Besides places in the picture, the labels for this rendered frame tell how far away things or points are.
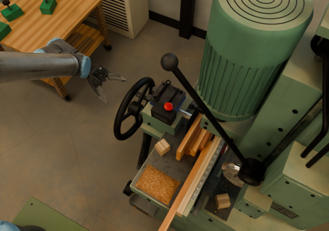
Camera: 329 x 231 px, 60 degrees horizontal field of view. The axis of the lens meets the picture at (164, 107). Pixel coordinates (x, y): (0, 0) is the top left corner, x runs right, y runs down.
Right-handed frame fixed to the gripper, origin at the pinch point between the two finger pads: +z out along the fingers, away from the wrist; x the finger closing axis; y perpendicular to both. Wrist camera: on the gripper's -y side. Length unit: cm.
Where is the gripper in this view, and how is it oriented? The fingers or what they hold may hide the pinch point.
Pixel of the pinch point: (117, 92)
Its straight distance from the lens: 135.6
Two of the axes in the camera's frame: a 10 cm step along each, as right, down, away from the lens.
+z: 8.1, 5.8, 0.6
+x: 5.0, -7.5, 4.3
